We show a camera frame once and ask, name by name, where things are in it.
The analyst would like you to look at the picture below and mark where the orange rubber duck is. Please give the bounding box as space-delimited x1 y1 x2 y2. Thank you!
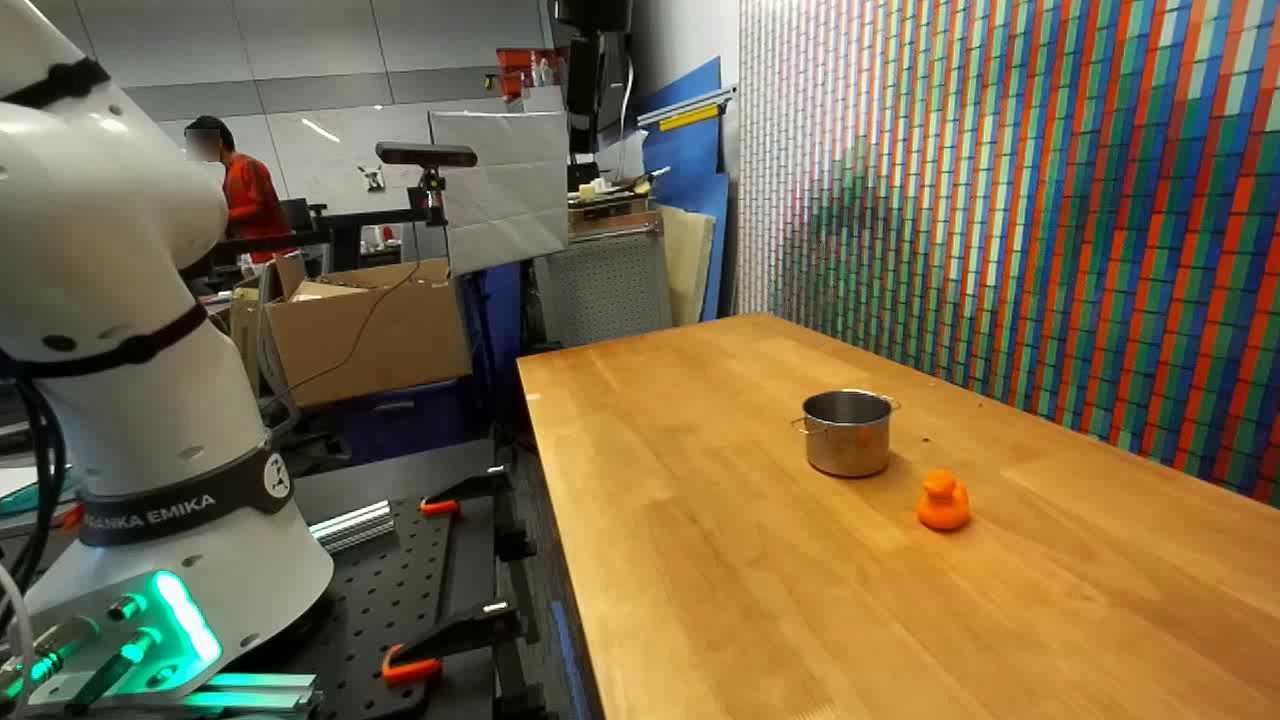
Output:
915 467 977 536

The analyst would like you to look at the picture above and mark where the stainless steel cup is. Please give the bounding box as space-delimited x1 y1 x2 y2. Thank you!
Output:
799 390 900 484

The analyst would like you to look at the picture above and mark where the blue panel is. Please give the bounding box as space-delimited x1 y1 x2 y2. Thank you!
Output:
639 55 735 325

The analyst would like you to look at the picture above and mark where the white board panel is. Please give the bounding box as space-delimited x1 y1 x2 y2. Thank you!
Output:
423 100 578 281

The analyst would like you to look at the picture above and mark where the brown cardboard box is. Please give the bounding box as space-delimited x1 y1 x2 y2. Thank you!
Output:
228 257 475 414

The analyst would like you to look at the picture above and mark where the person in orange shirt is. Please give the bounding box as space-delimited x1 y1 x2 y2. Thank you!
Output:
180 111 299 269

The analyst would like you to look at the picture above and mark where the black clamp with orange handle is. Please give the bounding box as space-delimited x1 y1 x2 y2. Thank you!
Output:
415 463 517 520
377 599 525 694

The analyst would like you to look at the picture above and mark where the black stereo camera on stand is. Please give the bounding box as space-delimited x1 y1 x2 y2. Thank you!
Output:
374 139 483 228

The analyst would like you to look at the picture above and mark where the aluminium extrusion rail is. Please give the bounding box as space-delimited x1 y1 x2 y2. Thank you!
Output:
155 670 320 720
304 497 399 555

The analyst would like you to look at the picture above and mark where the black cable bundle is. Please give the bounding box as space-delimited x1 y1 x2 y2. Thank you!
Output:
0 355 74 598

